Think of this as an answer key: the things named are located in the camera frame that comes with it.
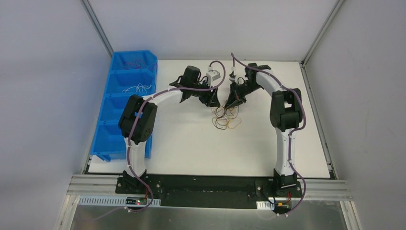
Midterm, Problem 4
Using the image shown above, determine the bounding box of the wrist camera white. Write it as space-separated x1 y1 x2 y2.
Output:
229 66 238 82
205 67 221 85

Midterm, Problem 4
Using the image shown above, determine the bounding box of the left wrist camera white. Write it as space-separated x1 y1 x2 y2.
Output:
205 67 221 85

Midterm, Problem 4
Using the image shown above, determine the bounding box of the left corner aluminium post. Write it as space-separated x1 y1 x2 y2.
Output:
80 0 114 57

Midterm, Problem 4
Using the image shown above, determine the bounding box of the corner aluminium post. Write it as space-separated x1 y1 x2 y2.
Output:
80 0 114 57
301 0 346 67

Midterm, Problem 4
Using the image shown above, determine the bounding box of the bright red thin wire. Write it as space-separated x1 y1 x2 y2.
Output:
133 59 158 72

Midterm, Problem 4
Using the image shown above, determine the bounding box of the bundle of thin wires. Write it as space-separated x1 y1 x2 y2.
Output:
212 103 242 130

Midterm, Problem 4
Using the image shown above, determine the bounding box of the right corner aluminium post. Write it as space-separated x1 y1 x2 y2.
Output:
301 0 346 67

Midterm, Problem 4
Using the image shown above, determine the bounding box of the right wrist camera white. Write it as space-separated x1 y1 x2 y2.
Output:
229 66 238 82

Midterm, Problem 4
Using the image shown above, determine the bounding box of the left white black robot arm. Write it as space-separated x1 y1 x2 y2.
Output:
118 66 221 194

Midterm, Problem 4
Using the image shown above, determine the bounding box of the blue plastic bin row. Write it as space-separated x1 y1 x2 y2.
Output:
90 50 158 162

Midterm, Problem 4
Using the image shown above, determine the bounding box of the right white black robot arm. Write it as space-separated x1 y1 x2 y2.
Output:
225 63 306 196

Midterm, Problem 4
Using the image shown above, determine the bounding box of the white thin wire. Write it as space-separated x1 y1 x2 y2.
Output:
122 82 153 94

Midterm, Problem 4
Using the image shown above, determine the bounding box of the white slotted cable duct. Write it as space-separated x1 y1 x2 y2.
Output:
78 195 151 208

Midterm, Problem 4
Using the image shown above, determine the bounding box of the aluminium frame rail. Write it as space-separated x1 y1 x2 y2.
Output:
67 174 353 201

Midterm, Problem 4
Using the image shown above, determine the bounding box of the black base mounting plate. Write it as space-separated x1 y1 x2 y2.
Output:
115 172 302 210

